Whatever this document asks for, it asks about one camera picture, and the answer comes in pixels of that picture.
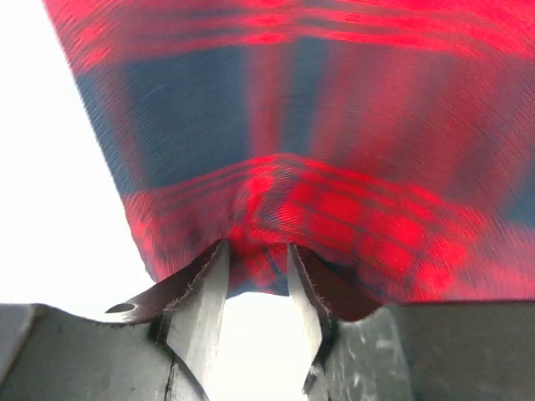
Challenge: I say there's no red plaid pleated skirt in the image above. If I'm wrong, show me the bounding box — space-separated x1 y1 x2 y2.
45 1 534 302

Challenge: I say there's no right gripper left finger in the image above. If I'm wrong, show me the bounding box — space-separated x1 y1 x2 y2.
1 241 230 400

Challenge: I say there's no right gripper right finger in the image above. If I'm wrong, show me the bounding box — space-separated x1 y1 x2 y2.
288 245 534 400

